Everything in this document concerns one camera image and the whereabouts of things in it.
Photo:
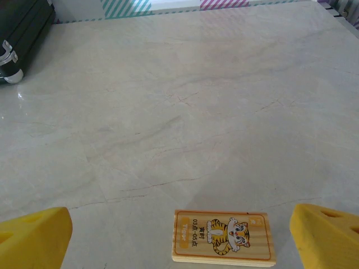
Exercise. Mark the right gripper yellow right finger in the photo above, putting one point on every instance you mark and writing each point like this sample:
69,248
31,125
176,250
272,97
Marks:
322,241

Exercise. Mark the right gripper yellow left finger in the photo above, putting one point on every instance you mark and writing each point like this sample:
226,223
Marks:
31,241

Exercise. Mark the wooden tiger picture block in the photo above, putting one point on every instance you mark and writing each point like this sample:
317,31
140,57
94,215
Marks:
221,238

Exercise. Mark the black hard case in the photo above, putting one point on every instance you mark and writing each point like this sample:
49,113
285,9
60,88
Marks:
25,36

